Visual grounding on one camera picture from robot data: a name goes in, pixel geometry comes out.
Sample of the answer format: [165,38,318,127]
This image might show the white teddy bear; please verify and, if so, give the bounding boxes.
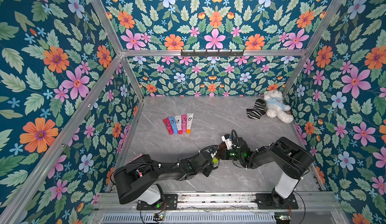
[263,90,294,124]

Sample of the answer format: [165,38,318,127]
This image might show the white tube red cap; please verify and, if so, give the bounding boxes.
[175,115,183,135]

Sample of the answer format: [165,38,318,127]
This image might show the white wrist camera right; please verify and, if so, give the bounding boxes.
[221,134,233,150]

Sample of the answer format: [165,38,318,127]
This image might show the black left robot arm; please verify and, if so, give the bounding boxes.
[112,146,219,205]

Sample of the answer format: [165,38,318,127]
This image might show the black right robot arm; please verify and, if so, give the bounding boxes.
[219,134,314,199]

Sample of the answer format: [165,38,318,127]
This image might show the pink Curaprox toothpaste tube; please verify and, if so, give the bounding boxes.
[181,115,188,132]

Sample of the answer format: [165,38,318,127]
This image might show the white tube orange cap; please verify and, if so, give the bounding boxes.
[187,114,194,134]

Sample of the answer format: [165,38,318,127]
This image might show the black hook rail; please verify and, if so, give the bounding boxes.
[180,49,244,58]

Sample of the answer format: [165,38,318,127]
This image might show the red Curaprox toothpaste tube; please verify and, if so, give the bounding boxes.
[163,118,174,135]

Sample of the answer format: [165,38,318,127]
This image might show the brown cloth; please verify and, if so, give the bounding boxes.
[216,143,229,160]

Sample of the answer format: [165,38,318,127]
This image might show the striped black white sock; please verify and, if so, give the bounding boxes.
[246,98,266,120]

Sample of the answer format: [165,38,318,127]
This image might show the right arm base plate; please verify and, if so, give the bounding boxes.
[254,193,299,210]

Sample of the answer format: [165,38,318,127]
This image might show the blue toothpaste tube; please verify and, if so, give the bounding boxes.
[169,117,178,134]

